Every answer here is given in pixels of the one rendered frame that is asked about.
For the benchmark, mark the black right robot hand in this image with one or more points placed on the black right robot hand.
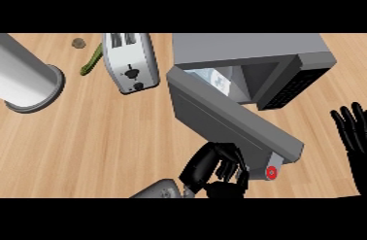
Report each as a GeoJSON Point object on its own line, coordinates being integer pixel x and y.
{"type": "Point", "coordinates": [353, 143]}

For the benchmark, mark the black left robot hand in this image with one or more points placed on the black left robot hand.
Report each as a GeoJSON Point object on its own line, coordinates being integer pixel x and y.
{"type": "Point", "coordinates": [202, 166]}

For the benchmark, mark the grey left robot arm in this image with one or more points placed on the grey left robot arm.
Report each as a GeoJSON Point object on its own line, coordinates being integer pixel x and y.
{"type": "Point", "coordinates": [159, 190]}

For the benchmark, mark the grey microwave door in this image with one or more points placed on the grey microwave door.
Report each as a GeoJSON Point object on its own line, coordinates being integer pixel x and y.
{"type": "Point", "coordinates": [224, 120]}

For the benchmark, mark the white milk carton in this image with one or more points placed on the white milk carton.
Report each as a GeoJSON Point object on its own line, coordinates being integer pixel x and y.
{"type": "Point", "coordinates": [215, 80]}

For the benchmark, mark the grey microwave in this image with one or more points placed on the grey microwave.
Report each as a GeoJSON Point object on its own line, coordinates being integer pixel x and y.
{"type": "Point", "coordinates": [266, 62]}

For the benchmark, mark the silver toaster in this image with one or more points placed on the silver toaster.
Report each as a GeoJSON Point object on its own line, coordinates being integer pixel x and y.
{"type": "Point", "coordinates": [129, 63]}

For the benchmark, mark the green vegetable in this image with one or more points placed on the green vegetable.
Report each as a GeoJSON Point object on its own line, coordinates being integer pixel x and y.
{"type": "Point", "coordinates": [91, 61]}

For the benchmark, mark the white paper towel roll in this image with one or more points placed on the white paper towel roll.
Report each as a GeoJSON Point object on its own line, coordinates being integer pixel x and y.
{"type": "Point", "coordinates": [25, 78]}

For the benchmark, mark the small grey round object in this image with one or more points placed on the small grey round object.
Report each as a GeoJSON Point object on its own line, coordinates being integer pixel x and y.
{"type": "Point", "coordinates": [78, 42]}

